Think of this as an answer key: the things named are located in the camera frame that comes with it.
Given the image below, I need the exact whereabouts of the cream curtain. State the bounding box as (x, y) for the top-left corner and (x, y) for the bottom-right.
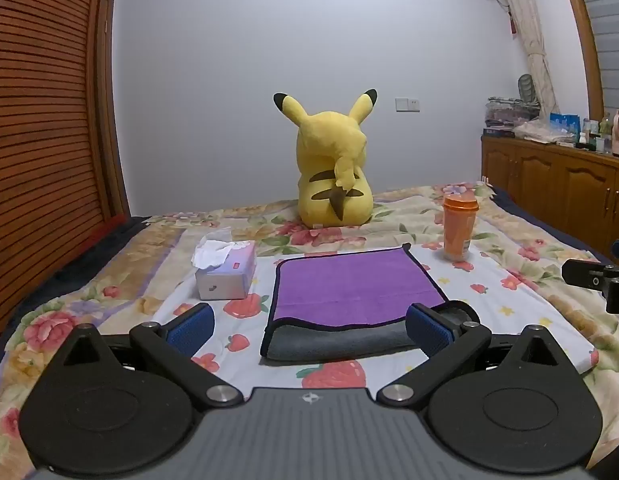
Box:
(489, 0), (561, 122)

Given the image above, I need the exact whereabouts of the folded pale cloth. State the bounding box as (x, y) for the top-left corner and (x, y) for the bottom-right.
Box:
(513, 120), (576, 147)

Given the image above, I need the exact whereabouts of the grey towel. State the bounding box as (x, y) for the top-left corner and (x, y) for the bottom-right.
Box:
(260, 301), (481, 362)

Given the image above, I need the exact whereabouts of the white strawberry print sheet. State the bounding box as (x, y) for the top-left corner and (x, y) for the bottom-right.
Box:
(153, 244), (599, 392)

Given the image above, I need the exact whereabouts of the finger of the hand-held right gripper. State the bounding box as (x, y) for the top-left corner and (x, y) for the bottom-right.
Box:
(561, 258), (619, 292)

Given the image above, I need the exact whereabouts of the orange cup with lid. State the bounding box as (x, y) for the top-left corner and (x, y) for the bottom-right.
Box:
(442, 194), (479, 262)

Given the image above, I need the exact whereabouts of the window blind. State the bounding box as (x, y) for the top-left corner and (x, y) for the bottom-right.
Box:
(572, 0), (619, 117)

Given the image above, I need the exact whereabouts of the floral blanket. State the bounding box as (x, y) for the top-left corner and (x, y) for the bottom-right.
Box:
(0, 182), (619, 480)

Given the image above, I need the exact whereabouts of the wooden window frame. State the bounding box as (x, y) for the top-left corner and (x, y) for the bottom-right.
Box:
(556, 0), (606, 122)

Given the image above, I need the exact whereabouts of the blue box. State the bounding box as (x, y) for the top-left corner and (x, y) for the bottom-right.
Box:
(549, 112), (581, 144)

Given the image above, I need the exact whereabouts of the tissue box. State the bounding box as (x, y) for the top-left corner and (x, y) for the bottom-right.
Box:
(191, 228), (258, 301)

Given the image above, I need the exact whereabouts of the clear bag of clothes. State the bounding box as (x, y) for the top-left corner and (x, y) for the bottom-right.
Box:
(484, 96), (541, 129)

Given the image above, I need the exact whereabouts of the purple towel with black trim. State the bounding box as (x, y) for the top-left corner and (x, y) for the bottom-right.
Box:
(272, 243), (449, 332)

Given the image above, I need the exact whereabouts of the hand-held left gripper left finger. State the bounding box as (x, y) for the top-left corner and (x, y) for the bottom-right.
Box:
(63, 303), (243, 411)

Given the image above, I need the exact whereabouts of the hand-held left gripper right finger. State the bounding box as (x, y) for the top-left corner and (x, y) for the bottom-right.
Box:
(377, 303), (560, 407)

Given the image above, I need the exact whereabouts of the yellow plush toy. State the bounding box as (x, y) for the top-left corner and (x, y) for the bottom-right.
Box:
(273, 89), (379, 229)

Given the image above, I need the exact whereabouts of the wooden cabinet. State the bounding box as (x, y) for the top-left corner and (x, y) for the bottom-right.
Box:
(481, 132), (619, 267)

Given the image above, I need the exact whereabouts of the wooden louvered wardrobe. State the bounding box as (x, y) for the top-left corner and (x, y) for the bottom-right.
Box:
(0, 0), (133, 356)

